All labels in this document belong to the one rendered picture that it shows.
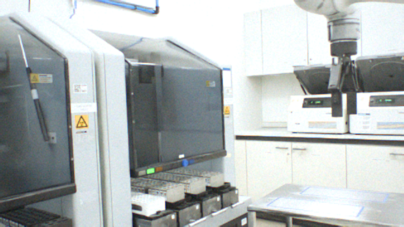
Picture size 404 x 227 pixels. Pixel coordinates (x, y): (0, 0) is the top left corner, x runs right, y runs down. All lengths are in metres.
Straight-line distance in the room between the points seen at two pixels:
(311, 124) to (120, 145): 2.43
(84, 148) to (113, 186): 0.19
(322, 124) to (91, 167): 2.55
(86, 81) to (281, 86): 3.28
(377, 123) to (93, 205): 2.58
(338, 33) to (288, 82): 3.24
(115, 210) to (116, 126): 0.31
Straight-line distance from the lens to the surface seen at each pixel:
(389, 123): 3.40
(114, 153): 1.41
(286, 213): 1.48
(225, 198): 1.81
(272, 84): 4.45
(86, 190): 1.36
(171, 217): 1.53
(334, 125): 3.50
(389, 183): 3.45
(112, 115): 1.40
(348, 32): 1.14
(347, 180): 3.54
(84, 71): 1.34
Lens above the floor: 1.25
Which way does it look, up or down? 3 degrees down
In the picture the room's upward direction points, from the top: 2 degrees counter-clockwise
